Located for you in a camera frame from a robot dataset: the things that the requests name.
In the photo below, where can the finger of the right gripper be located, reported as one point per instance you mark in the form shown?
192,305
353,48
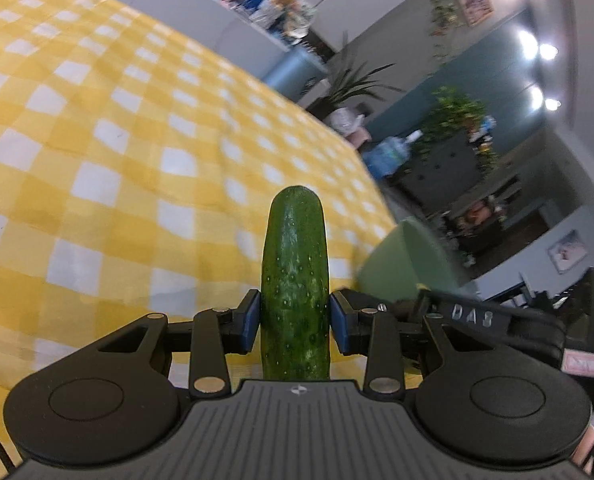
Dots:
528,330

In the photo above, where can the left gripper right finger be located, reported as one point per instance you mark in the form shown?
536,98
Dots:
363,325

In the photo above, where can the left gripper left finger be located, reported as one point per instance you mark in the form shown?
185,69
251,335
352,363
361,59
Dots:
215,334

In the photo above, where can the person's hand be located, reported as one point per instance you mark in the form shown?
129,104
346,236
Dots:
588,442

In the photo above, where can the pink small appliance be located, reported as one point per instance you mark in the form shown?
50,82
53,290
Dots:
358,138

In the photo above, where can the yellow checkered tablecloth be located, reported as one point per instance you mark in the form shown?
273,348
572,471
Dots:
137,170

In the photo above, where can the blue-grey trash can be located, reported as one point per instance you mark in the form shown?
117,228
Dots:
296,73

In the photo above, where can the framed picture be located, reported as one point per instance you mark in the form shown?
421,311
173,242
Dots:
476,11

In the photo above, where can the dark grey dresser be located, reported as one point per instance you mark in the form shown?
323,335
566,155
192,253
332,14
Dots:
438,179

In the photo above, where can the white tv cabinet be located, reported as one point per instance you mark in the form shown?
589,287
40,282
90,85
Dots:
222,30

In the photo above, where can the hanging vine plant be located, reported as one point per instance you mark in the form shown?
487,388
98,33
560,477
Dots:
445,21

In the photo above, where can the white plastic bag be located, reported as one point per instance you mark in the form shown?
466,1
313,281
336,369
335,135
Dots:
345,120

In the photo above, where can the green cucumber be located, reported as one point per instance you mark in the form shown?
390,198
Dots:
294,316

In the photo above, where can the potted green plant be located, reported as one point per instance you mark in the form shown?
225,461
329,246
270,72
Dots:
349,78

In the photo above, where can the green plastic bowl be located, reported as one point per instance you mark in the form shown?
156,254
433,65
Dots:
411,257

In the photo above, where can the blue water jug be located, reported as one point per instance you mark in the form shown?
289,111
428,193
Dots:
389,155

